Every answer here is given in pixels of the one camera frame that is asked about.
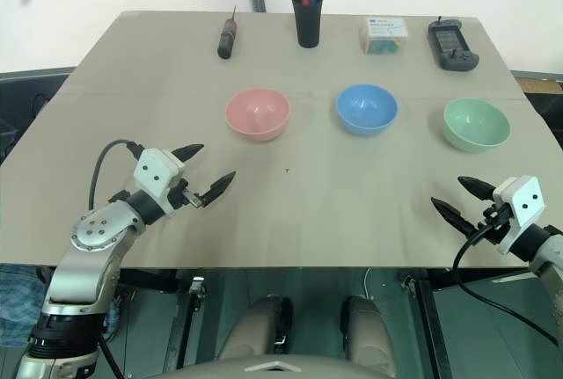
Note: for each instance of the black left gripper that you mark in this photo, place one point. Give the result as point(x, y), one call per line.
point(179, 196)

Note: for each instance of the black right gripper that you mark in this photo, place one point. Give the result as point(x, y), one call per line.
point(497, 220)

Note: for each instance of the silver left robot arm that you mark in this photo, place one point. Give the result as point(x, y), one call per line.
point(85, 260)

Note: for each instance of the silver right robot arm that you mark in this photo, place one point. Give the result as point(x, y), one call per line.
point(550, 260)

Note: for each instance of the pink bowl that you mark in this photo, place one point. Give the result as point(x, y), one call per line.
point(257, 115)

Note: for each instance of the green bowl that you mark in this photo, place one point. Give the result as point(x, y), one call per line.
point(476, 126)

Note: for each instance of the black screwdriver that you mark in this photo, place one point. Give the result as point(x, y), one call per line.
point(227, 38)

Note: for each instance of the blue bowl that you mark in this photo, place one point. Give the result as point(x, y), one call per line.
point(367, 111)

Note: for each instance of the black handheld remote controller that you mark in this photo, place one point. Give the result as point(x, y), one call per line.
point(453, 45)

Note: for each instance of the tan rounded robot leg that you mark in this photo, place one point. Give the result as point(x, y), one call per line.
point(257, 330)
point(369, 335)

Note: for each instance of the black pen cup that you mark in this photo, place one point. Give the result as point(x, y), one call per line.
point(307, 23)

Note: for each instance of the clear box of coloured clips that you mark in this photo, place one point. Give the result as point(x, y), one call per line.
point(385, 36)

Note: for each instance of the dark cluttered side bench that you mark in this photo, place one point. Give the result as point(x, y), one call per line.
point(26, 102)

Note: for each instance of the grey robot torso edge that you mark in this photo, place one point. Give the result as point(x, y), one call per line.
point(272, 368)

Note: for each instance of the blue patterned cloth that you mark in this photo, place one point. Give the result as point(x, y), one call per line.
point(17, 304)

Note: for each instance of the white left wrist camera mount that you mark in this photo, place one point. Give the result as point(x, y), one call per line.
point(154, 172)

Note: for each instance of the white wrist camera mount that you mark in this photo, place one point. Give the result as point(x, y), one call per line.
point(521, 203)
point(154, 172)

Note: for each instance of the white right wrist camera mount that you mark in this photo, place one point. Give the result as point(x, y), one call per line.
point(521, 203)

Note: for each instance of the black table frame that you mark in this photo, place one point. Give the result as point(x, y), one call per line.
point(426, 308)

